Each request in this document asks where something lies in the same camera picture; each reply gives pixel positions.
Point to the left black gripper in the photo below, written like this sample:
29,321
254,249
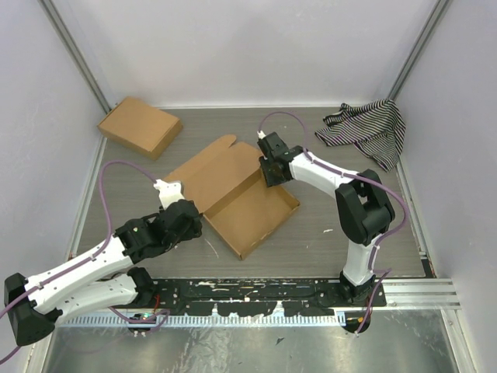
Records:
195,231

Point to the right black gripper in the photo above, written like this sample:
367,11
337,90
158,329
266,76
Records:
270,180

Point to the brown cardboard box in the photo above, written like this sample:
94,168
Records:
228,187
140,127

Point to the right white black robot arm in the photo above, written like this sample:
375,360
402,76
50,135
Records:
364,209

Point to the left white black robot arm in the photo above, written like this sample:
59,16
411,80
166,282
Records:
105,276

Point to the folded brown cardboard box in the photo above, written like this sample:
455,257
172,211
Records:
140,127

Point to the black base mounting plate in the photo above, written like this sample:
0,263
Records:
250,297

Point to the striped black white cloth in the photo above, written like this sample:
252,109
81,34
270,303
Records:
377,131

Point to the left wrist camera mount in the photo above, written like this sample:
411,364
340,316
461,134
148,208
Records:
169,192

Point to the slotted grey cable duct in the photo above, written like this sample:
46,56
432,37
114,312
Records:
278,319

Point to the aluminium rail front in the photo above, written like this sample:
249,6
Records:
417,293

